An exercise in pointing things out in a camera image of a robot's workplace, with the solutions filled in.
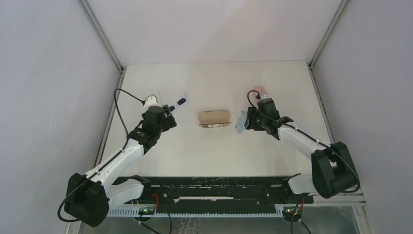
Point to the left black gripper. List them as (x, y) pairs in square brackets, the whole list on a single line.
[(166, 114)]

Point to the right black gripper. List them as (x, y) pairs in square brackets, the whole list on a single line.
[(252, 121)]

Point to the light blue cloth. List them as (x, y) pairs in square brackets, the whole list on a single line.
[(240, 125)]

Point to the pink glasses case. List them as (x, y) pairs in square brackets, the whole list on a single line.
[(261, 90)]

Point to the patterned glasses case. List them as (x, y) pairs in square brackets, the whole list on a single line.
[(214, 118)]

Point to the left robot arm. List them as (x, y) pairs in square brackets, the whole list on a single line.
[(91, 196)]

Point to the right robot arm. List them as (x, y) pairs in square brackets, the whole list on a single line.
[(332, 168)]

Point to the white sunglasses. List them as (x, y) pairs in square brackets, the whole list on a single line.
[(181, 101)]

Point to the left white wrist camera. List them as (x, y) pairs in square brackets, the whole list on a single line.
[(150, 101)]

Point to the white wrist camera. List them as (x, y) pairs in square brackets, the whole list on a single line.
[(264, 96), (150, 101)]

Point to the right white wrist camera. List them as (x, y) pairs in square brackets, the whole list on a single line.
[(264, 96)]

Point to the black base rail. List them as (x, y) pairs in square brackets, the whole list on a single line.
[(257, 195)]

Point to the aluminium frame rail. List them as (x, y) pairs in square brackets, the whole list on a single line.
[(146, 210)]

